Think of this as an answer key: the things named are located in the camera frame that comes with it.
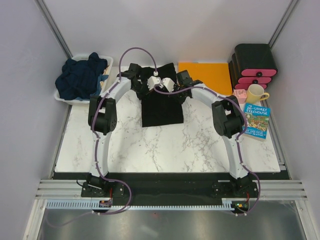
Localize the black t shirt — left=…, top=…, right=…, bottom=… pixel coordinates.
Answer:
left=136, top=62, right=184, bottom=128

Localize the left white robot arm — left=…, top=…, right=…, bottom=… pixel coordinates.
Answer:
left=86, top=63, right=147, bottom=197

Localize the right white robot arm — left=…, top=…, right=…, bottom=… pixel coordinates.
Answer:
left=173, top=70, right=251, bottom=197

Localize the orange folder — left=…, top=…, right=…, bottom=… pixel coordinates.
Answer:
left=177, top=62, right=233, bottom=96

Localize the cream garment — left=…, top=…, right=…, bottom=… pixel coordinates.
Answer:
left=102, top=65, right=111, bottom=75

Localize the light blue garment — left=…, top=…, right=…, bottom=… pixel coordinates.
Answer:
left=89, top=74, right=109, bottom=97

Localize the white laundry basket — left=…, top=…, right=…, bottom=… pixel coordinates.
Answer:
left=54, top=52, right=114, bottom=105

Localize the pink toy block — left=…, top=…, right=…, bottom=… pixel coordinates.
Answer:
left=233, top=89, right=247, bottom=104

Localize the navy blue t shirt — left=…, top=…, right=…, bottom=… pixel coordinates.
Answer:
left=55, top=52, right=109, bottom=101

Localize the yellow mug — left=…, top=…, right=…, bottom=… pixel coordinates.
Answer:
left=246, top=84, right=270, bottom=104

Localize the black pink drawer unit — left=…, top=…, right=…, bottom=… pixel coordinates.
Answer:
left=228, top=43, right=278, bottom=90

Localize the blue children's book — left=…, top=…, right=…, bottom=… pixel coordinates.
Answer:
left=241, top=103, right=271, bottom=142

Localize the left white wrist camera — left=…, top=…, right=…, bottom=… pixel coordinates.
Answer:
left=147, top=76, right=162, bottom=91

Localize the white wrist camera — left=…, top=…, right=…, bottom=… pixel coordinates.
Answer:
left=147, top=76, right=162, bottom=91
left=161, top=77, right=176, bottom=93

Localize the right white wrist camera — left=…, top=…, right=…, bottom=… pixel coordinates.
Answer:
left=161, top=77, right=176, bottom=93

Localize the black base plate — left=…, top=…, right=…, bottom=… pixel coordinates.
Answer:
left=80, top=171, right=260, bottom=207

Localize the white slotted cable duct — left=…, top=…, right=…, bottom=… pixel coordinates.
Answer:
left=45, top=199, right=249, bottom=212

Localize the aluminium frame rail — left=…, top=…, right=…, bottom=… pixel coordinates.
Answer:
left=36, top=180, right=307, bottom=201

